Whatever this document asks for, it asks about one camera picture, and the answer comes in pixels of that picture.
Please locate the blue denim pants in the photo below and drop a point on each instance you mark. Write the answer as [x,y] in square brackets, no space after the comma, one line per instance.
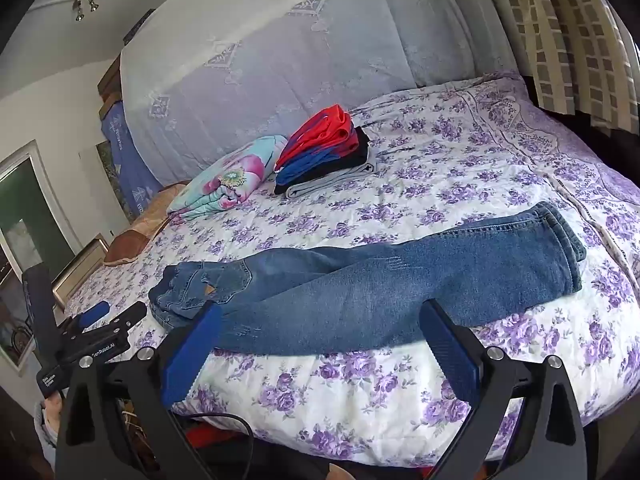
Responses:
[350,285]

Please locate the blue and red garment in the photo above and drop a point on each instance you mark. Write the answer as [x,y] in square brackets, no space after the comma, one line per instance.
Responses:
[305,165]

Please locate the folded turquoise floral blanket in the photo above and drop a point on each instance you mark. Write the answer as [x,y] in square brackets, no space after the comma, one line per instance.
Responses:
[230,180]

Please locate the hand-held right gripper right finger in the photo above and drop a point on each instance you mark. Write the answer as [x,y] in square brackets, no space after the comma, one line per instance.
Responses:
[450,355]

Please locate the wall painting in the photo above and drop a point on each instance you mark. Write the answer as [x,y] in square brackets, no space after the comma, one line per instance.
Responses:
[107,175]

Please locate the white framed glass door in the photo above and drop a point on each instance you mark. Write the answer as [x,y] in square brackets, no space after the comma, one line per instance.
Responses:
[30,210]

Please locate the black folded garment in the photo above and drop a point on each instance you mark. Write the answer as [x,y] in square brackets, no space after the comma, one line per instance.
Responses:
[350,160]

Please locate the beige checkered curtain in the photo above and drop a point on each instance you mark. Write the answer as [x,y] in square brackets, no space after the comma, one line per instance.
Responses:
[565,35]

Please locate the grey folded garment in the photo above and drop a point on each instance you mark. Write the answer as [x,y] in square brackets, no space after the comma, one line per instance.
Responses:
[320,187]

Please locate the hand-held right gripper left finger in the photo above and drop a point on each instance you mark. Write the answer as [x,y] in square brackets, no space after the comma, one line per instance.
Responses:
[192,355]

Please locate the purple floral bedspread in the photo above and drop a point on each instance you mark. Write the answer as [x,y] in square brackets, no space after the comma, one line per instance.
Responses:
[425,185]

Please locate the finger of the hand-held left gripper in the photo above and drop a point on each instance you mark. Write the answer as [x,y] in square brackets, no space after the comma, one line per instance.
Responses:
[95,312]
[131,314]

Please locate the person's left forearm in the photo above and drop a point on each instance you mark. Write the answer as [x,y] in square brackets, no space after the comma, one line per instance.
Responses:
[45,425]

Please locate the red cloth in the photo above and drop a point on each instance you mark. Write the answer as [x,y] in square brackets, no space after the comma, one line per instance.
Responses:
[215,435]

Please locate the ceiling spot light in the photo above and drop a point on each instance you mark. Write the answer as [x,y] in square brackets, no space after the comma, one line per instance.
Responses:
[79,12]
[93,2]

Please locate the brown patterned pillow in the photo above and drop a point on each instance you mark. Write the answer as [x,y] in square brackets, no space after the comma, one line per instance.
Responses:
[135,240]

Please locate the blue patterned cloth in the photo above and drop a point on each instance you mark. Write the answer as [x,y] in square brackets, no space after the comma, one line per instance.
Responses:
[125,160]

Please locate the brown wooden headboard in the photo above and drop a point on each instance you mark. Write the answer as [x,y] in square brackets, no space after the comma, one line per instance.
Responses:
[109,82]

